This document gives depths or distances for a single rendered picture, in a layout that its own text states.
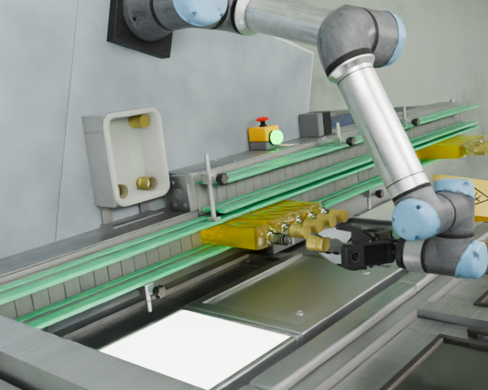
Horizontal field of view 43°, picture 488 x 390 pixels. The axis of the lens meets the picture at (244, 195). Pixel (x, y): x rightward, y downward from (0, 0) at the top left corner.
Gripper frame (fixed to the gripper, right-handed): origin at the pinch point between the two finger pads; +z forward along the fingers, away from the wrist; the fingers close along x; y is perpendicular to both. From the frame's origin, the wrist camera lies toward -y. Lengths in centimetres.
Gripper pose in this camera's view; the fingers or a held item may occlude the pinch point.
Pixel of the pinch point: (322, 244)
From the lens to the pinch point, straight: 140.5
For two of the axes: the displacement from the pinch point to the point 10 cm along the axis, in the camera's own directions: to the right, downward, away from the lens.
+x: -0.4, -9.9, -1.3
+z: -7.6, -0.5, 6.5
